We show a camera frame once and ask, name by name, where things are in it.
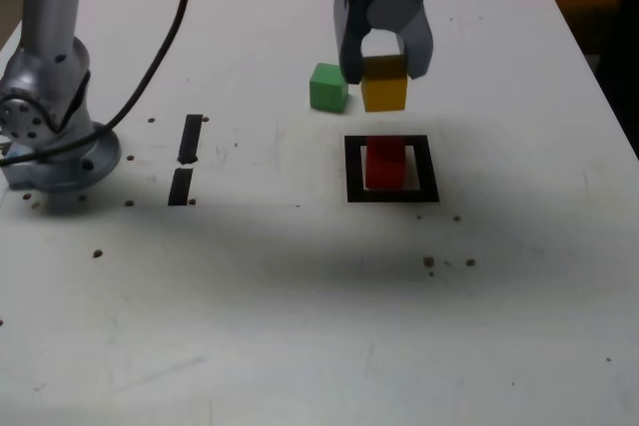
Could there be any yellow cube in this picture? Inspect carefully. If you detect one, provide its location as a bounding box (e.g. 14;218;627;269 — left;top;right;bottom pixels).
359;54;410;113

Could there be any green cube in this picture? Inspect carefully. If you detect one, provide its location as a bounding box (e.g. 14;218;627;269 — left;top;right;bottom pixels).
309;62;349;113

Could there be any red cube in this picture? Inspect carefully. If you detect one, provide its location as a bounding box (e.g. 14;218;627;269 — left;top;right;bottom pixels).
363;135;406;191

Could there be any black tape square outline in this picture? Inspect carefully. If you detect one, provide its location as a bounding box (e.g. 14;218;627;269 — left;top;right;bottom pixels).
343;134;440;204

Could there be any black tape strip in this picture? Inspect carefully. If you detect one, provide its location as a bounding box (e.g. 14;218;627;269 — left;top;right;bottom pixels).
167;113;205;207

